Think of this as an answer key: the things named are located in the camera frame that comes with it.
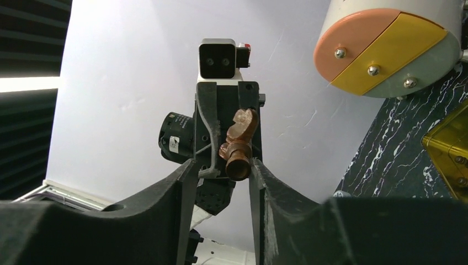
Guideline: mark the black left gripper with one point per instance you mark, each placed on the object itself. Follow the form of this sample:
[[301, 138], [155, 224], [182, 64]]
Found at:
[[200, 136]]

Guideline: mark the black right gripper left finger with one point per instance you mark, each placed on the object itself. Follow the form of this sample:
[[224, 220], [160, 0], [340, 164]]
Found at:
[[149, 227]]

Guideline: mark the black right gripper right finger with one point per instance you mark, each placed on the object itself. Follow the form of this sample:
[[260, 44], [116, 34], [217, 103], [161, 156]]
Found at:
[[289, 228]]

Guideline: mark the brown knight chess piece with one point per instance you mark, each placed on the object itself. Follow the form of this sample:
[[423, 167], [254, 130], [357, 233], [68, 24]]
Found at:
[[237, 149]]

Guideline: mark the small white blue bottle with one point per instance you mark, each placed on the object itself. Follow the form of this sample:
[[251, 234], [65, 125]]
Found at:
[[341, 194]]

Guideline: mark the round cream drawer cabinet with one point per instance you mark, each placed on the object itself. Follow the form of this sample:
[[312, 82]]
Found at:
[[386, 49]]

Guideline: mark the gold tin box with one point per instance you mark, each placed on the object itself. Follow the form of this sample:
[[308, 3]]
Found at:
[[446, 145]]

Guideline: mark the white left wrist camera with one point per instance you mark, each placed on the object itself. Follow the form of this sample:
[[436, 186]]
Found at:
[[221, 61]]

